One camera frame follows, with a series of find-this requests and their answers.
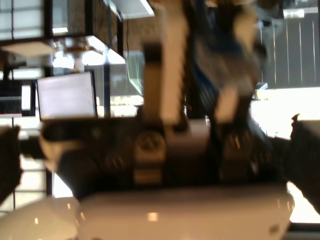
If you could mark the black framed shelf unit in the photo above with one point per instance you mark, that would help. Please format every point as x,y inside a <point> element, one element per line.
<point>87,20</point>

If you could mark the clear glass panel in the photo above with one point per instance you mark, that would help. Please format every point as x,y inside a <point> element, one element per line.
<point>136,72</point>

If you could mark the large lit computer monitor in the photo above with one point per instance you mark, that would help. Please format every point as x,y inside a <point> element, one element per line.
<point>65,95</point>

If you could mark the small dark computer monitor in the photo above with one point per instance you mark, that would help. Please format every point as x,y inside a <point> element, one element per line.
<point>12,97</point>

